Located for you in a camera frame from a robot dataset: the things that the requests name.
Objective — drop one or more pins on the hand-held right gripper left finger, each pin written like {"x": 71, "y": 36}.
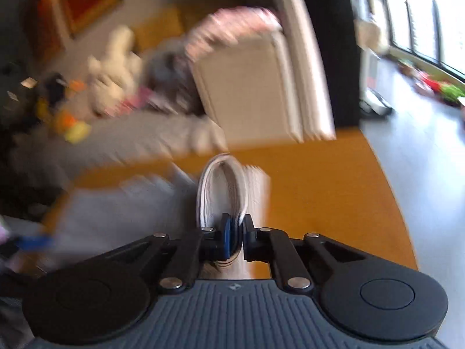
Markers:
{"x": 225, "y": 236}

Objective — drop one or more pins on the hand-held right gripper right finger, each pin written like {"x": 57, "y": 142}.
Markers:
{"x": 249, "y": 238}

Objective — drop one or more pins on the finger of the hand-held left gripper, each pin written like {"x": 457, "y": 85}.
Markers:
{"x": 34, "y": 243}

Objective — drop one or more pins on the white striped garment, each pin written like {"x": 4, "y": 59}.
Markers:
{"x": 221, "y": 185}

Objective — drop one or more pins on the light grey garment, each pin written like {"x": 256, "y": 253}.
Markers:
{"x": 123, "y": 211}

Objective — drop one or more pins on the grey blanket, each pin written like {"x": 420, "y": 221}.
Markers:
{"x": 138, "y": 134}

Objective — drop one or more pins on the dark grey plush toy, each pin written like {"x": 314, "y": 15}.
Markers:
{"x": 170, "y": 80}

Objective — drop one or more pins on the white plush toy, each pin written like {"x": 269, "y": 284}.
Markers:
{"x": 112, "y": 72}

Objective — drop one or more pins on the white floor appliance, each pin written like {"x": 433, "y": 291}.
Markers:
{"x": 374, "y": 80}

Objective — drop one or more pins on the black pillar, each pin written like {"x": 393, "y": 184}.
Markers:
{"x": 323, "y": 43}

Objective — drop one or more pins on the pink patterned cloth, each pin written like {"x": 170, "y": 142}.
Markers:
{"x": 232, "y": 25}

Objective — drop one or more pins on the colourful things on floor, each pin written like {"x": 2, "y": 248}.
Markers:
{"x": 436, "y": 85}

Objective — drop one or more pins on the window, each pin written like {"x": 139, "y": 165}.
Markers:
{"x": 425, "y": 11}

